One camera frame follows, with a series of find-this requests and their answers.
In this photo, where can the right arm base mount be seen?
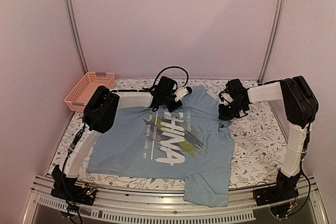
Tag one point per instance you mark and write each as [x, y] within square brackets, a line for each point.
[265, 194]

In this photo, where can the pink plastic basket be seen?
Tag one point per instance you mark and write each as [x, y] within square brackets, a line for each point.
[79, 96]

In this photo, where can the light blue printed t-shirt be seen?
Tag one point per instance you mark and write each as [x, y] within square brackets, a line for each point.
[190, 143]

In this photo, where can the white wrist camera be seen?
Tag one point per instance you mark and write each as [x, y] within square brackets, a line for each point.
[224, 97]
[181, 92]

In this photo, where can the aluminium front rail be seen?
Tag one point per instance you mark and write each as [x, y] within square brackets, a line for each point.
[130, 205]

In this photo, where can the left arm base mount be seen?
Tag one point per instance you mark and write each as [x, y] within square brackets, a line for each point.
[65, 188]

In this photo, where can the floral patterned tablecloth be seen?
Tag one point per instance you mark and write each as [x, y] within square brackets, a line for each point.
[259, 146]

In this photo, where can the left aluminium frame post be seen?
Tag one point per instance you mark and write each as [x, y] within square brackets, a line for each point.
[75, 35]

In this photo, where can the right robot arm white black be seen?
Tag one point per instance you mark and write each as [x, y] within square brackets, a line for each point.
[300, 105]

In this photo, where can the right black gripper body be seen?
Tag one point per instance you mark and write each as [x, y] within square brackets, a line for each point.
[233, 112]

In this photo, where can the right aluminium frame post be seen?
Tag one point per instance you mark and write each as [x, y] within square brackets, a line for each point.
[271, 41]

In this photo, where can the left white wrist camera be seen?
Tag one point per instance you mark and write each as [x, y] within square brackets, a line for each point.
[181, 92]

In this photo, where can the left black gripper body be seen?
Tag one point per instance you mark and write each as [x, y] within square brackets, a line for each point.
[168, 102]

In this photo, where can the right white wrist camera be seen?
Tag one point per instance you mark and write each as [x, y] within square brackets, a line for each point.
[224, 97]

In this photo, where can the aluminium frame post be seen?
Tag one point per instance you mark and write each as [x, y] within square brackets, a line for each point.
[75, 35]
[271, 41]

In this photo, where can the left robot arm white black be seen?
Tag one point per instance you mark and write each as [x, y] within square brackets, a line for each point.
[100, 114]

